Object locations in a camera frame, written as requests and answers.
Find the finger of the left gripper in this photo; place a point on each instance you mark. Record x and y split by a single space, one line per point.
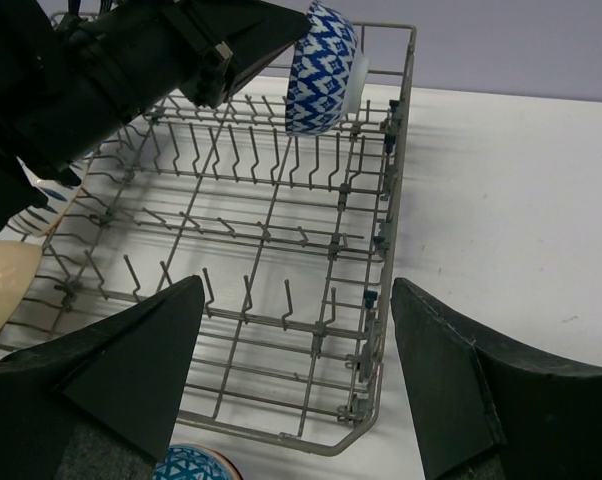
243 38

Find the grey wire dish rack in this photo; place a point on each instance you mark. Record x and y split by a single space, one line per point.
292 237

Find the blue patterned bowl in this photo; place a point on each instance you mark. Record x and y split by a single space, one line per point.
195 462

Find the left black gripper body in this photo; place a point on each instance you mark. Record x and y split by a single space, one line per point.
65 88

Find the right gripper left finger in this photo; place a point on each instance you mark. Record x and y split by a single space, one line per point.
101 402

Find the red patterned bowl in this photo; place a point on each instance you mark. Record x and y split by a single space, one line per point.
327 74

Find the yellow bowl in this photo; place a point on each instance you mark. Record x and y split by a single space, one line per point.
19 262

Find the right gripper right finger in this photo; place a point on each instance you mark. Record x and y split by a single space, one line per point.
486 406

